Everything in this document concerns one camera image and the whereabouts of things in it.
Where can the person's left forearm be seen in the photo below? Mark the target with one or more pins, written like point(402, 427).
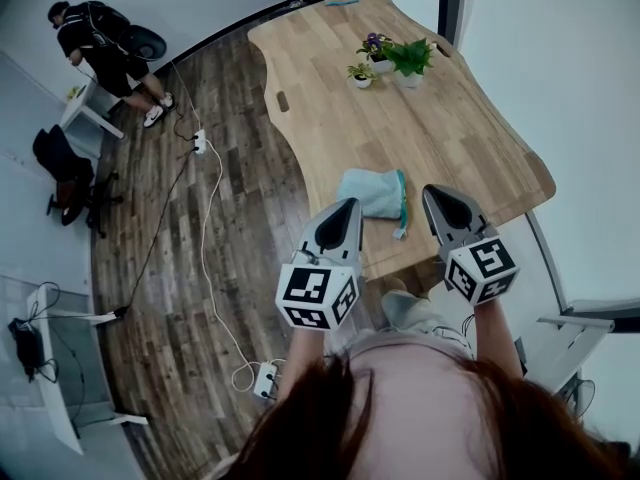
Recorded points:
point(302, 363)

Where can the person's right forearm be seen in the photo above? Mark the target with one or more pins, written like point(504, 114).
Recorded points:
point(497, 338)

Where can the green leafy potted plant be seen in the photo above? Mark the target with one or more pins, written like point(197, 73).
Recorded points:
point(410, 60)

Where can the black box on desk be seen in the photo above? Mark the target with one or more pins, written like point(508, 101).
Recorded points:
point(25, 345)

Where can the purple flower potted plant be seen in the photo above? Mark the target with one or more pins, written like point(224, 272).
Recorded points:
point(375, 48)

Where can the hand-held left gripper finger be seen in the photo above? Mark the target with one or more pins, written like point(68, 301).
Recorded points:
point(356, 248)
point(310, 245)

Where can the white desk frame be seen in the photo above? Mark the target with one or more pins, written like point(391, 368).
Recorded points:
point(575, 348)

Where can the small variegated potted plant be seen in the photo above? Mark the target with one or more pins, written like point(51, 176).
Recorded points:
point(361, 75)

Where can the white desk with metal frame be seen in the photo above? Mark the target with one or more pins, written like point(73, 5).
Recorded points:
point(55, 393)

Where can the light blue drawstring pouch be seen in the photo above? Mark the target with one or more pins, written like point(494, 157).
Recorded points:
point(370, 193)

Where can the black office chair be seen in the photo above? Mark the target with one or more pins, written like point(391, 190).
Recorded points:
point(65, 163)

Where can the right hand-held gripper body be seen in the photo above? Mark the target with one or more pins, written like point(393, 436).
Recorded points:
point(482, 268)

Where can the person's torso in pink shirt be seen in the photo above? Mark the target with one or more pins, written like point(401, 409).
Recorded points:
point(425, 418)

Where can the white power strip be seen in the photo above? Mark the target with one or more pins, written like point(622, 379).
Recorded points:
point(200, 141)
point(265, 379)

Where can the dark window frame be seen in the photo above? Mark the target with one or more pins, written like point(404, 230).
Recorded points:
point(600, 315)
point(450, 3)

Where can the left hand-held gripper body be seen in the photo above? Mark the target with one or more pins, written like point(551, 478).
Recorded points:
point(315, 295)

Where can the small white table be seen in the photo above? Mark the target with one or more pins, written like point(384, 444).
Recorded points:
point(82, 113)

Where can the yellow green item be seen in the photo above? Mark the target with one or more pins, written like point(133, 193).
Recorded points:
point(75, 93)

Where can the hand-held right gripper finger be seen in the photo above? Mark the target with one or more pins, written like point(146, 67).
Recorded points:
point(475, 218)
point(431, 218)

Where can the teal strip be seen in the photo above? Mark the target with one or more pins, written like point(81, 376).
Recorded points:
point(342, 3)

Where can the person's legs in beige trousers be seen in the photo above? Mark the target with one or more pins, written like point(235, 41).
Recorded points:
point(415, 313)

